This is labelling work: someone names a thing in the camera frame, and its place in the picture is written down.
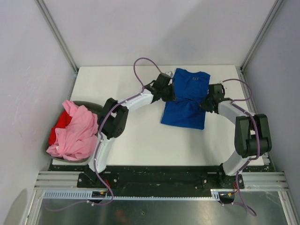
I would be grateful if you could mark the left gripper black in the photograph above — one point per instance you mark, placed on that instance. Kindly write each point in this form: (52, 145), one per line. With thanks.
(171, 97)

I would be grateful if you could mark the red t shirt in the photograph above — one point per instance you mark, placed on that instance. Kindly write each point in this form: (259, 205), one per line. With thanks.
(62, 122)

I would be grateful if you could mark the pink t shirt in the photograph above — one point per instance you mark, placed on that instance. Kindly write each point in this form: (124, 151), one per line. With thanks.
(77, 140)

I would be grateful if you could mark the aluminium frame post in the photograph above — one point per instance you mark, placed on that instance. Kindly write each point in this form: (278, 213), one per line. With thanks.
(273, 13)
(56, 33)

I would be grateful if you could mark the blue printed t shirt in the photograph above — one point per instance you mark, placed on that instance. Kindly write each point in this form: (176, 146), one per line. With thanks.
(190, 90)

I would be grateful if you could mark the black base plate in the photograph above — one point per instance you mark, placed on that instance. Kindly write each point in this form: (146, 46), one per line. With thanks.
(159, 179)

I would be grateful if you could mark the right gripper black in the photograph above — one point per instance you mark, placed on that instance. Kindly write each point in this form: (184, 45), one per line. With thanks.
(203, 104)

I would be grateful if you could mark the left aluminium frame post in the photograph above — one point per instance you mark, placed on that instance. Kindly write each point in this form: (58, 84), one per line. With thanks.
(56, 33)

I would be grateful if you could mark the grey slotted cable duct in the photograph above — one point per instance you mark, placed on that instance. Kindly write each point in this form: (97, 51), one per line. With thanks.
(199, 195)

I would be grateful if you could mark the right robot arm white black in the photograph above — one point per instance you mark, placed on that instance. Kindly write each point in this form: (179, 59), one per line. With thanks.
(252, 136)

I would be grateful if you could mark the right aluminium frame post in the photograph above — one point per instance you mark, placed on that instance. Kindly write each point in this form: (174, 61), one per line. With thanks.
(273, 13)

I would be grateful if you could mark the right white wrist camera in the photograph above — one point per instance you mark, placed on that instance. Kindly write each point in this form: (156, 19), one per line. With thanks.
(222, 83)

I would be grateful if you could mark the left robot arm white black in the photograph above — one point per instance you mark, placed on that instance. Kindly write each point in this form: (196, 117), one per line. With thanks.
(114, 115)

